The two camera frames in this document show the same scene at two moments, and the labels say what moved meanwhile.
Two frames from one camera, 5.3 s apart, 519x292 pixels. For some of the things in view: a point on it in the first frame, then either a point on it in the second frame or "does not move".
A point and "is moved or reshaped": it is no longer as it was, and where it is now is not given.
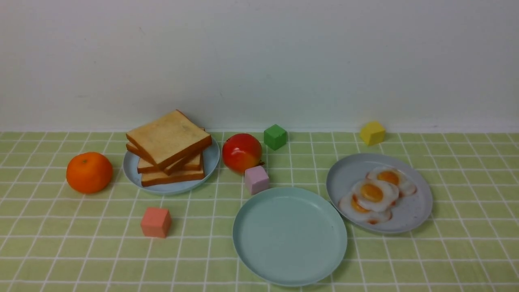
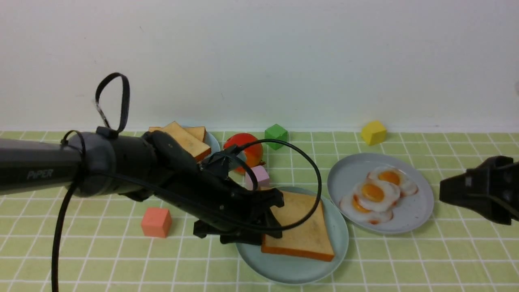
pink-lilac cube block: (256, 180) does not move
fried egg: (395, 176) does not move
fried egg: (374, 195) does not move
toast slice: (191, 163) is moved or reshaped
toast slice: (170, 139) to (310, 238)
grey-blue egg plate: (408, 212) does not move
